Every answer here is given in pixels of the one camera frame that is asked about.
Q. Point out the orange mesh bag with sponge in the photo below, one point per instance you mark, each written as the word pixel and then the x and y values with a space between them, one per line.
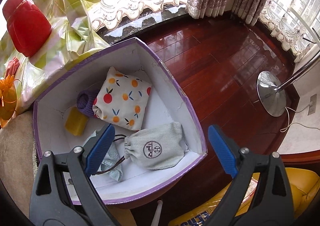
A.
pixel 8 99

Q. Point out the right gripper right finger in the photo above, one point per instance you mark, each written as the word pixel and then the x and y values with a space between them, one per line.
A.
pixel 272 202

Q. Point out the purple white storage box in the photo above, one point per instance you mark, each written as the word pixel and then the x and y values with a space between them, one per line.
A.
pixel 167 103

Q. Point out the salmon pink fleece pouch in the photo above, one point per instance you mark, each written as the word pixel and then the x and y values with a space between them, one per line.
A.
pixel 12 67

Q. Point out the purple knitted ball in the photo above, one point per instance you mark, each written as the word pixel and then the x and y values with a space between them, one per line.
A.
pixel 85 101

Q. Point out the green checked plastic tablecloth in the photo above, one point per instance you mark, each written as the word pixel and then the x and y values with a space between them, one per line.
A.
pixel 71 41

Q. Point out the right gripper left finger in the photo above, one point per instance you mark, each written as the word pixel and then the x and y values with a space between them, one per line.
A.
pixel 50 202

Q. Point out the grey blue towel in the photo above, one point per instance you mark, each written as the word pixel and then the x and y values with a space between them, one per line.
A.
pixel 109 166

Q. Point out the red thermos jug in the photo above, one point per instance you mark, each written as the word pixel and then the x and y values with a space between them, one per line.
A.
pixel 27 26

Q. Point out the grey drawstring pouch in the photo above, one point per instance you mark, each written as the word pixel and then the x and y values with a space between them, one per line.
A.
pixel 156 148

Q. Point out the yellow plastic bag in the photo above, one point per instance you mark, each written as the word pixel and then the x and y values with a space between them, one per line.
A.
pixel 304 186

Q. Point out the small yellow sponge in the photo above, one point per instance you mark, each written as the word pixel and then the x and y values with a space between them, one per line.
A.
pixel 76 122

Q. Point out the beige velvet armrest cushion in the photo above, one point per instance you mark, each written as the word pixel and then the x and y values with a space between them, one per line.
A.
pixel 17 144

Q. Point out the chrome floor lamp base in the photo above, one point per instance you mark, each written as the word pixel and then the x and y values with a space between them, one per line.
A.
pixel 271 91

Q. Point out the fruit print fabric pouch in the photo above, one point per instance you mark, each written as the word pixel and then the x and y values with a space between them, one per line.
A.
pixel 122 100

